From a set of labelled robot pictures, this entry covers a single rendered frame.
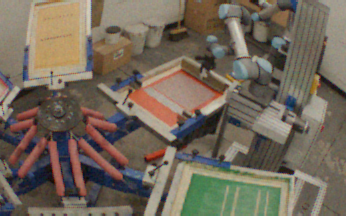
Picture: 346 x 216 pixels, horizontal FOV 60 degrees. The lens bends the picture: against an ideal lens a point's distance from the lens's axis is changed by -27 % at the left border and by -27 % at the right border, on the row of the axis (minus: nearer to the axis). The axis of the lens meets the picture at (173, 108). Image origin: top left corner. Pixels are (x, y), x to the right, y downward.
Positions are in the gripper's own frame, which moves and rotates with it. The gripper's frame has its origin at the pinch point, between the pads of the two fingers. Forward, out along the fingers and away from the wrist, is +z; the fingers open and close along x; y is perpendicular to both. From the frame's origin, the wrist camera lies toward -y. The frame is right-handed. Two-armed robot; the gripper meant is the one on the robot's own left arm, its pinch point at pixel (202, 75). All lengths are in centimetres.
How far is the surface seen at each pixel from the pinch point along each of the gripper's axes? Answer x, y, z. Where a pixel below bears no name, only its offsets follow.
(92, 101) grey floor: -1, -128, 101
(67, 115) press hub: -128, 5, -30
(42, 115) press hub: -141, -5, -30
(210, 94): -7.8, 14.2, 5.0
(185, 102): -29.4, 9.3, 5.0
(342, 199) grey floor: 92, 178, 101
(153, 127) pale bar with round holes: -72, 20, -4
